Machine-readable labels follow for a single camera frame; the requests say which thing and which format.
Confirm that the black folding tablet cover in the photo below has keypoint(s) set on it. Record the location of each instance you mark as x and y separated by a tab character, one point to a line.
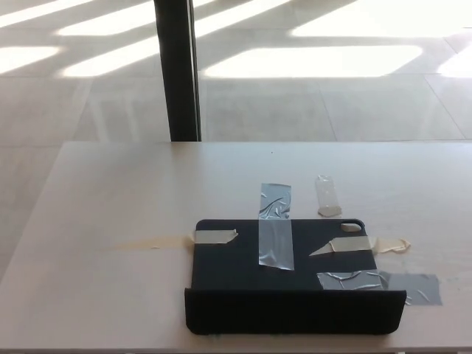
228	280

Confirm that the beige masking tape long strip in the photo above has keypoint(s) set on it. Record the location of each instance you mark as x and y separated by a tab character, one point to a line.
214	236

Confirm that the clear tape strip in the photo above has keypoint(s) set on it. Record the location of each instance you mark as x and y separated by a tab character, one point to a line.
326	195

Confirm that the beige masking tape crumpled strip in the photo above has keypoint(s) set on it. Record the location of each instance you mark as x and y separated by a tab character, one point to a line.
354	244

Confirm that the grey duct tape long strip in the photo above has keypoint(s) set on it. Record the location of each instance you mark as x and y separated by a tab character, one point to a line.
276	228

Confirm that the black window frame post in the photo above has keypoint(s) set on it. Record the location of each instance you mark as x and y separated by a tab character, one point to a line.
177	73

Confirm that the grey duct tape wide strip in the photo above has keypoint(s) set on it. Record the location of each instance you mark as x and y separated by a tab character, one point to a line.
413	285

